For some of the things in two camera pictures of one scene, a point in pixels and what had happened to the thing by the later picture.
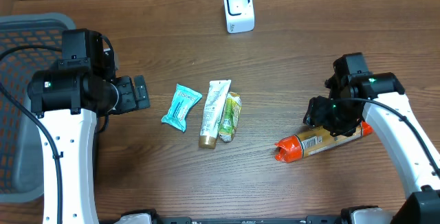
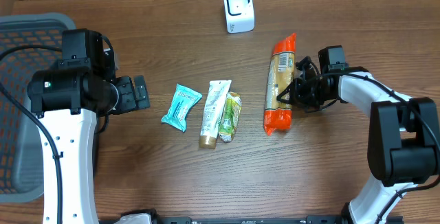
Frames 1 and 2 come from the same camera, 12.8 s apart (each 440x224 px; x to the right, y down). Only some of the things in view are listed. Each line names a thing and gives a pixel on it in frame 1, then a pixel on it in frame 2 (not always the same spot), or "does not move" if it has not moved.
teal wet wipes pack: x=183 y=98 does not move
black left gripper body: x=128 y=96 does not move
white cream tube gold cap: x=216 y=98 does not move
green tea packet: x=230 y=117 does not move
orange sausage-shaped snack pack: x=294 y=148 -> x=280 y=73
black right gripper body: x=337 y=117 -> x=311 y=95
